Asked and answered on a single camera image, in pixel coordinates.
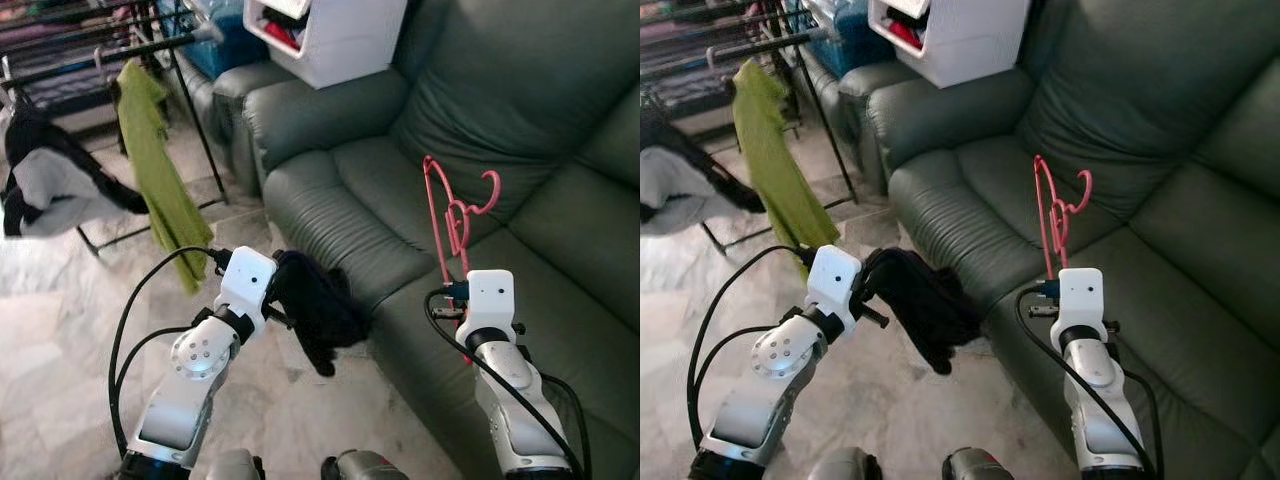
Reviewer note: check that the blue suitcase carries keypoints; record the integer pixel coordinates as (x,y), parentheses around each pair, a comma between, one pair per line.
(230,50)
(850,45)

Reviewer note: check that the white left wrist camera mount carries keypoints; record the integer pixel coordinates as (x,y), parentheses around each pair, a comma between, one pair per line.
(835,285)
(245,285)

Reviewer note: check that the dark navy garment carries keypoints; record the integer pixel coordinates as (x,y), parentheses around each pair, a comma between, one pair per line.
(920,305)
(315,310)

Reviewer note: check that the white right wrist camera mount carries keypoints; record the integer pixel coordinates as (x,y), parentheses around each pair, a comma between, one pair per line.
(1080,300)
(492,300)

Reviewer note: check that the red plastic hanger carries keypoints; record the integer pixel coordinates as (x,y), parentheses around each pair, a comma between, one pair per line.
(1058,225)
(457,222)

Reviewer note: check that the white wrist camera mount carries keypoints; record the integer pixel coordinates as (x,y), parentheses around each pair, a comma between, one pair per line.
(1080,300)
(492,300)
(835,285)
(245,285)

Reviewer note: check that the black and white garment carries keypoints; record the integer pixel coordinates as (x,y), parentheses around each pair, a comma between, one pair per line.
(50,185)
(680,185)

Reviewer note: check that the black metal drying rack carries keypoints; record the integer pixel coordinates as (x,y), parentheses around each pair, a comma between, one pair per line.
(205,33)
(822,33)

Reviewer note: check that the red garment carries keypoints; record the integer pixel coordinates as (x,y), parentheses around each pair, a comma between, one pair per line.
(905,33)
(283,35)

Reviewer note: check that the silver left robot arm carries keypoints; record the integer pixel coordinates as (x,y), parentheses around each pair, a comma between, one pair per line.
(750,410)
(180,410)

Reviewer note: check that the robot left leg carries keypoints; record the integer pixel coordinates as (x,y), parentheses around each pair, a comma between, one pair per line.
(235,467)
(842,467)

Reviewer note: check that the green leather sofa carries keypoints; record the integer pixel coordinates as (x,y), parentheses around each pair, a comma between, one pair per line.
(500,100)
(1150,100)

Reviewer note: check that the robot leg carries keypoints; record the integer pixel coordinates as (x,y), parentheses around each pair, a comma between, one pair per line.
(980,467)
(365,468)
(842,467)
(235,467)

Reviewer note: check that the white storage bin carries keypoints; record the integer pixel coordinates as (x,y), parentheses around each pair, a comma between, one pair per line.
(340,50)
(970,45)

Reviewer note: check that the green garment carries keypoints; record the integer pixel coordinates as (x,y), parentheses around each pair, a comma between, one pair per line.
(155,170)
(775,160)

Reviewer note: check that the robot right leg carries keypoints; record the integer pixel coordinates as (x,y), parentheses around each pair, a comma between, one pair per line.
(365,468)
(980,467)

